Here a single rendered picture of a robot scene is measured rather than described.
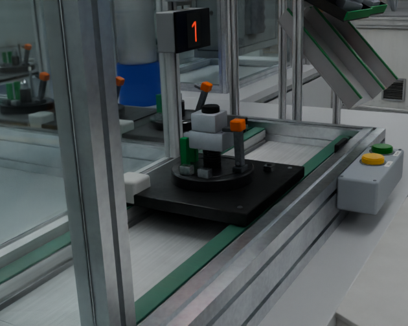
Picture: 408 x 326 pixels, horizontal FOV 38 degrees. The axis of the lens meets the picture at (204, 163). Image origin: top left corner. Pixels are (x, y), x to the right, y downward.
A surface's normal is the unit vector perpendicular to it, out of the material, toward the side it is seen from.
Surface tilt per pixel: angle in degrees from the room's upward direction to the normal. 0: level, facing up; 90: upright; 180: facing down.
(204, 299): 0
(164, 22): 90
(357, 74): 90
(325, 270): 0
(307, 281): 0
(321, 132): 90
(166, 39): 90
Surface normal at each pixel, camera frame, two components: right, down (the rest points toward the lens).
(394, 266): -0.04, -0.95
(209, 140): -0.49, 0.29
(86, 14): 0.87, 0.12
